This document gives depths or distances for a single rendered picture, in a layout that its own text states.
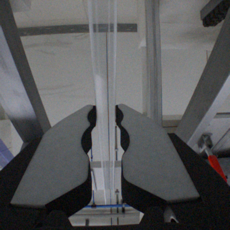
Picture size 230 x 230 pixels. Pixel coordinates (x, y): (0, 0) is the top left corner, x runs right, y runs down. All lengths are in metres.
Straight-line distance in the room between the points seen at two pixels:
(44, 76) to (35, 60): 0.22
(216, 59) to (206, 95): 0.06
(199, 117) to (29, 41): 2.16
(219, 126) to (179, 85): 1.78
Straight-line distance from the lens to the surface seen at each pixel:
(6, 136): 1.11
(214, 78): 0.31
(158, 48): 0.59
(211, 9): 0.65
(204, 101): 0.33
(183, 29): 0.85
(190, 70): 2.24
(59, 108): 2.07
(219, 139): 0.46
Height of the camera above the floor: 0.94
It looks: 3 degrees up
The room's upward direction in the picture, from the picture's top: 179 degrees clockwise
